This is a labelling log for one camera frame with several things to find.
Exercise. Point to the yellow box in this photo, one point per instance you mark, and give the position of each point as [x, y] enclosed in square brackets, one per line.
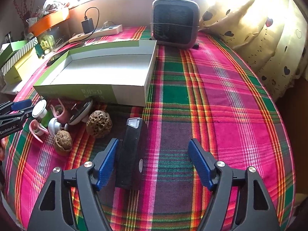
[25, 66]

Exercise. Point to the white plug in strip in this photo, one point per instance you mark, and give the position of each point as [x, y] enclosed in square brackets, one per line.
[108, 24]

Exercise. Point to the red branch decoration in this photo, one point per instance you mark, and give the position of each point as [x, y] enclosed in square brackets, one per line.
[24, 9]

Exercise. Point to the pitted round walnut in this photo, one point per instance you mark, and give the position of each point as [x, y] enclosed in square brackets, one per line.
[99, 124]

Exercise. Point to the black smartphone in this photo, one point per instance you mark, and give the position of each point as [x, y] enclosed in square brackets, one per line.
[55, 57]

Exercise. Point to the orange storage box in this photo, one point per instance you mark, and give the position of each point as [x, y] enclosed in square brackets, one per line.
[49, 21]

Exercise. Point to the green white cardboard box tray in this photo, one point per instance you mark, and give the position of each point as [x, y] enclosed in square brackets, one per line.
[114, 72]

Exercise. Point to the black oval button remote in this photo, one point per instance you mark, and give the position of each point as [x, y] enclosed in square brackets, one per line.
[80, 111]

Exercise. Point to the person left hand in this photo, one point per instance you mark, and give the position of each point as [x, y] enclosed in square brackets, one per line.
[2, 149]

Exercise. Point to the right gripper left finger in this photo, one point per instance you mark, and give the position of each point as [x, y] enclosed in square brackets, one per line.
[53, 209]

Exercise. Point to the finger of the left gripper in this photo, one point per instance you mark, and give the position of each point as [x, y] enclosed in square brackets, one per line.
[12, 123]
[8, 107]

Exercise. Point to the cream heart curtain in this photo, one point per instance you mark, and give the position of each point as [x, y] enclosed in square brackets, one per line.
[269, 35]

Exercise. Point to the grey portable heater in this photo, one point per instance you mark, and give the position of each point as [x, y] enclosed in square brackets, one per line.
[175, 23]

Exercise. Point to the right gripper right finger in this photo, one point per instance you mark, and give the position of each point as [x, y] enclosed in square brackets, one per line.
[254, 209]

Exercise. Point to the black rectangular device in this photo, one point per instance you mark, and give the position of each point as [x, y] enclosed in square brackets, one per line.
[130, 157]

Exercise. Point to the white power strip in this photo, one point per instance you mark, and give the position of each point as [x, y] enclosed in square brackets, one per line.
[112, 30]

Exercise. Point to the green striped box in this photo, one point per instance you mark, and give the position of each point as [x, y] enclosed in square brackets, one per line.
[14, 51]

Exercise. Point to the wrinkled brown walnut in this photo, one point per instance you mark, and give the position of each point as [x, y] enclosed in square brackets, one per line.
[63, 142]

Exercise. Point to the black heater plug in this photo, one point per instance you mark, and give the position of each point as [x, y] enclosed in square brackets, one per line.
[196, 46]

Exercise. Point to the white knob hook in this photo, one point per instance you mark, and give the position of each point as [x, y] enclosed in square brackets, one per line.
[55, 126]

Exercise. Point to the black charger adapter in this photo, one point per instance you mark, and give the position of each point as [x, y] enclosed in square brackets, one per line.
[87, 25]

